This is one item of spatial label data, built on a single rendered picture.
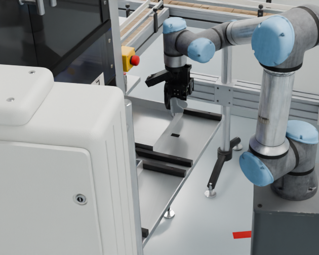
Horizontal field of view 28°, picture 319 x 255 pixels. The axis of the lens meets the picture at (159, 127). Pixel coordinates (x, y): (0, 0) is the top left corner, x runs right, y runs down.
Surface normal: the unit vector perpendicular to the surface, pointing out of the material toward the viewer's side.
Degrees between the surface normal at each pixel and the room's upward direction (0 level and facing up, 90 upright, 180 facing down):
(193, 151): 0
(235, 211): 0
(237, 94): 90
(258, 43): 82
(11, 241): 90
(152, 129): 0
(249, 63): 90
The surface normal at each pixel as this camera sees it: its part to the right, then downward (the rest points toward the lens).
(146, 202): -0.04, -0.83
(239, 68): -0.40, 0.52
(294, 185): -0.17, 0.28
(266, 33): -0.78, 0.27
